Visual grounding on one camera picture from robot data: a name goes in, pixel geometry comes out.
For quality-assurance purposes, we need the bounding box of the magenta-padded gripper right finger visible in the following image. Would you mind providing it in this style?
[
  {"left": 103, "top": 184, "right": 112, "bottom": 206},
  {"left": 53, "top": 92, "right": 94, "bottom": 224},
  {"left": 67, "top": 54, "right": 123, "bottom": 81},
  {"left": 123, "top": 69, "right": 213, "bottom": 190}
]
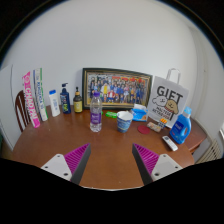
[{"left": 132, "top": 143, "right": 184, "bottom": 186}]

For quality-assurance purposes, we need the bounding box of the amber yellow-labelled pump bottle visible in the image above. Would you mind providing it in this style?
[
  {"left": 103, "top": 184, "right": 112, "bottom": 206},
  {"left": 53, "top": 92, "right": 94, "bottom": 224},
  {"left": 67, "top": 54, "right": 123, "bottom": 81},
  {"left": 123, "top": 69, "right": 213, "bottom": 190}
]
[{"left": 72, "top": 86, "right": 84, "bottom": 114}]

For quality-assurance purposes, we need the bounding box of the dark wooden chair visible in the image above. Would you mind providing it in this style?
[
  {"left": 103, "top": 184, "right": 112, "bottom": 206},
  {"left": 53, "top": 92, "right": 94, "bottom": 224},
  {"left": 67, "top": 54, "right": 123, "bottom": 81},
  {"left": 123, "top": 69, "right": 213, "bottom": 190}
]
[{"left": 14, "top": 89, "right": 32, "bottom": 133}]

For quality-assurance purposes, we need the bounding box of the framed group picture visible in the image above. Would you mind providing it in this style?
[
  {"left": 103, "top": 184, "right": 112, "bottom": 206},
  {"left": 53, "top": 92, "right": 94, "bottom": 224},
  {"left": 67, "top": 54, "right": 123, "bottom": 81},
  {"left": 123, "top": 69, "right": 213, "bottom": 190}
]
[{"left": 81, "top": 67, "right": 154, "bottom": 111}]

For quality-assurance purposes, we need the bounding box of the white printed paper gift bag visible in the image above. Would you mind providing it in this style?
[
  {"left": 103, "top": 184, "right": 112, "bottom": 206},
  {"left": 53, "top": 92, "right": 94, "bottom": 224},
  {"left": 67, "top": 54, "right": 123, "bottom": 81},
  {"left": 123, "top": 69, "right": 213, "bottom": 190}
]
[{"left": 146, "top": 67, "right": 190, "bottom": 129}]

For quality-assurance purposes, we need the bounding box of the dark blue pump bottle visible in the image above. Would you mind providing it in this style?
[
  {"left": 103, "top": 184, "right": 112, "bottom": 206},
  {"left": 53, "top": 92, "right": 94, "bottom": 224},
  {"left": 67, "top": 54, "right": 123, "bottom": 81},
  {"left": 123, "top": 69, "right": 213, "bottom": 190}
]
[{"left": 59, "top": 82, "right": 72, "bottom": 115}]

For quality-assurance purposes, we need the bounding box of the pink toothpaste box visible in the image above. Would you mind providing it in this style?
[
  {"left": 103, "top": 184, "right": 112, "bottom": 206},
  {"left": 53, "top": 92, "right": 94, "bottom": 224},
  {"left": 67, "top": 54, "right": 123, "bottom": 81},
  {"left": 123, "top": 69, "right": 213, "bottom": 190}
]
[{"left": 21, "top": 70, "right": 42, "bottom": 129}]

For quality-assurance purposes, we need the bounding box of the white remote control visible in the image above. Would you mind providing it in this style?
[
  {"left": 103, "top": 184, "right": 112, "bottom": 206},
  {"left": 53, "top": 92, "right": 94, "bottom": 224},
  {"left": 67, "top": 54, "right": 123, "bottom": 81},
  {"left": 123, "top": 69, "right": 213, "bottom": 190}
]
[{"left": 161, "top": 135, "right": 179, "bottom": 152}]

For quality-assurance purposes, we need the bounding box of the small wrapped snack packet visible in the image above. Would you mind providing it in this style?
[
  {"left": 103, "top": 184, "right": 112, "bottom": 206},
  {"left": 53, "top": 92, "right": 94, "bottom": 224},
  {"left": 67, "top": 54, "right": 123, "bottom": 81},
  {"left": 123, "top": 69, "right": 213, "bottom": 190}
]
[{"left": 146, "top": 121, "right": 162, "bottom": 133}]

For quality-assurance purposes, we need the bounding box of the clear purple-capped water bottle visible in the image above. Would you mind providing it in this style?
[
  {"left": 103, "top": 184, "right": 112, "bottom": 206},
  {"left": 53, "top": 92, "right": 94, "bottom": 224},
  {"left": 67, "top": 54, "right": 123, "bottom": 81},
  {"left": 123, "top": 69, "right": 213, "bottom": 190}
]
[{"left": 89, "top": 91, "right": 103, "bottom": 133}]

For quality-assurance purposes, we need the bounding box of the white blue-capped lotion bottle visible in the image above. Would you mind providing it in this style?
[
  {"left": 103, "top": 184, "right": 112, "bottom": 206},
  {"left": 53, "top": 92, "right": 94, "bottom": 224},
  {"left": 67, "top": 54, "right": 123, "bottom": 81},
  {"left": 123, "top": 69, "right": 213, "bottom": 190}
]
[{"left": 48, "top": 89, "right": 61, "bottom": 118}]

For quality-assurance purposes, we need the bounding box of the green white toothpaste box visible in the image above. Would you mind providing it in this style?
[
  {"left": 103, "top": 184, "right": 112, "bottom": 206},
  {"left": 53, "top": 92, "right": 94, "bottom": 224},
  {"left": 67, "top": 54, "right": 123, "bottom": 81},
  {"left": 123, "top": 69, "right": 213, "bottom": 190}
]
[{"left": 32, "top": 67, "right": 49, "bottom": 122}]

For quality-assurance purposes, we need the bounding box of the white wall radiator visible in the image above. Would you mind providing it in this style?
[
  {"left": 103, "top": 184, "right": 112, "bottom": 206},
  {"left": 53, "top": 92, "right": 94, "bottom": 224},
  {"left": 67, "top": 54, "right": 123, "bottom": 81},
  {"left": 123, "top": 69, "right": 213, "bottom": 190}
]
[{"left": 195, "top": 138, "right": 223, "bottom": 164}]

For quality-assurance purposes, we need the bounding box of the flat round red coaster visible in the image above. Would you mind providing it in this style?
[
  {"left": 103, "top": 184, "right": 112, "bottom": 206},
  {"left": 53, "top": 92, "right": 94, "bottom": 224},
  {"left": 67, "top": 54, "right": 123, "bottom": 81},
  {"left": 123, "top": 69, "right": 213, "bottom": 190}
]
[{"left": 137, "top": 124, "right": 151, "bottom": 135}]

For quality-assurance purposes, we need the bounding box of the blue detergent bottle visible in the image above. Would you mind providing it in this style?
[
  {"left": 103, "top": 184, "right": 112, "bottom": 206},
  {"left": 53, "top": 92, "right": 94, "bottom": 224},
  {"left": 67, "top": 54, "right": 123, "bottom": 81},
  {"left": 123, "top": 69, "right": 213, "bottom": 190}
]
[{"left": 169, "top": 106, "right": 193, "bottom": 145}]

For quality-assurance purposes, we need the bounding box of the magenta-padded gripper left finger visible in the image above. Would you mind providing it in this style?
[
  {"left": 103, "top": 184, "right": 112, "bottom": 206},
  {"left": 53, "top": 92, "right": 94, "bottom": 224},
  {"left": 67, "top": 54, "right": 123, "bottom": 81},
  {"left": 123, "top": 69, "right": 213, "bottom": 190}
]
[{"left": 40, "top": 143, "right": 92, "bottom": 186}]

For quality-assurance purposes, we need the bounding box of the small green box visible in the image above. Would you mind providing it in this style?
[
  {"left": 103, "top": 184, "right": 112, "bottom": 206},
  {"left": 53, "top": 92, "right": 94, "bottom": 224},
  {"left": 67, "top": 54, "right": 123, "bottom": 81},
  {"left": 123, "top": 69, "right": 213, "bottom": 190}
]
[{"left": 105, "top": 111, "right": 118, "bottom": 119}]

